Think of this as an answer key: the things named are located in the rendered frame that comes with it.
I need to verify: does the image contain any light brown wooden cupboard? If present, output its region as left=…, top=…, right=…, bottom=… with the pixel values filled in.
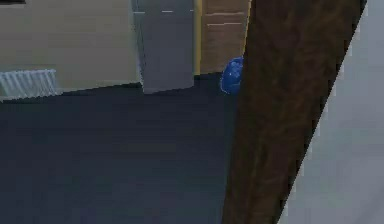
left=200, top=0, right=252, bottom=75

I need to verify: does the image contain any white ribbed radiator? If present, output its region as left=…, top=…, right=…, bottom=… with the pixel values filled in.
left=0, top=68, right=58, bottom=101

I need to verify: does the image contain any blue round bag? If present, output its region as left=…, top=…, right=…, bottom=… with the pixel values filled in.
left=220, top=56, right=244, bottom=95

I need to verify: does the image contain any dark brown wooden door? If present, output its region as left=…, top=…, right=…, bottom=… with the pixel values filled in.
left=221, top=0, right=368, bottom=224

